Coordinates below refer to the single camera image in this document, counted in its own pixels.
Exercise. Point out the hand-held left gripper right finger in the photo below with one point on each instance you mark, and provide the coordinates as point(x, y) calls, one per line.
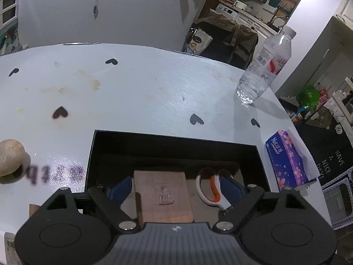
point(231, 186)

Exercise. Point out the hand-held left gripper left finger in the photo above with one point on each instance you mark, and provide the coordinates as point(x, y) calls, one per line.
point(122, 189)

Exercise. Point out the white and orange scissors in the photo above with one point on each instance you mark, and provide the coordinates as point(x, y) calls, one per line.
point(200, 190)

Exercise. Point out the wooden block with clear hook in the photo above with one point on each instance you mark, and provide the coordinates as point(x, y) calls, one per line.
point(154, 187)

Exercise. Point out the black box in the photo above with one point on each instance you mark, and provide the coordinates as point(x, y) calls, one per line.
point(176, 145)

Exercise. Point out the beige round stone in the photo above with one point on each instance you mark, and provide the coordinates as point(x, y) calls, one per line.
point(11, 157)

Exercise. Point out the purple floral tissue pack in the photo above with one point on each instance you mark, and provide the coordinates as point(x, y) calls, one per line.
point(286, 157)

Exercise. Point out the small brown wooden piece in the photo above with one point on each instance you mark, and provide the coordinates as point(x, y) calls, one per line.
point(34, 209)

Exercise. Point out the black chalkboard sign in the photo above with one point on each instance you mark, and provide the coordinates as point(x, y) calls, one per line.
point(328, 149)

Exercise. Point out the perforated metal rack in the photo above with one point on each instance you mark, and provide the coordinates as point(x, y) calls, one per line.
point(340, 198)

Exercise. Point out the green bag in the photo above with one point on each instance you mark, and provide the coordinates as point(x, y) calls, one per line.
point(309, 95)

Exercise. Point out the clear plastic water bottle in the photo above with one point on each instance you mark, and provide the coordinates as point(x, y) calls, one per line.
point(262, 69)

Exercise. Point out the white printed paper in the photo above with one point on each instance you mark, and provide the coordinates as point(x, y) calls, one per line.
point(11, 247)

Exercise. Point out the white tote bag with duck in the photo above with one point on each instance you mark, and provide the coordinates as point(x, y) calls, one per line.
point(200, 42)

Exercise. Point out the white cabinet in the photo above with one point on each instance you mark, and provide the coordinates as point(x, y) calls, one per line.
point(317, 60)

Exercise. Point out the chair with brown jacket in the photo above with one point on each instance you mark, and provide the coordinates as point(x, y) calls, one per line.
point(234, 31)

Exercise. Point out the white washing machine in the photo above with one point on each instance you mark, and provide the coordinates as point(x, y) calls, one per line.
point(227, 9)

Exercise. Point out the white cooking pot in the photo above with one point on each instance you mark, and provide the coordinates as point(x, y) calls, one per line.
point(240, 4)

